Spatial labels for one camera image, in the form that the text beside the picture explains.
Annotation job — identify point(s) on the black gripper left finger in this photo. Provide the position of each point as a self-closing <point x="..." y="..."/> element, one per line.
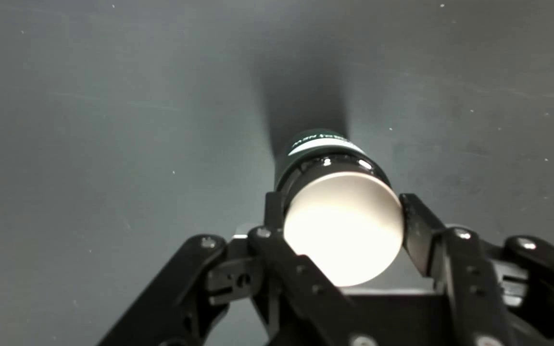
<point x="290" y="281"/>

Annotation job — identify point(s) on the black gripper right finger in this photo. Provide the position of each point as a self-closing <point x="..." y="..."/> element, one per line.
<point x="470" y="275"/>

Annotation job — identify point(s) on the dark green supplement bottle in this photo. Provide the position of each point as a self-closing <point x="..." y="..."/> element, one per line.
<point x="345" y="236"/>

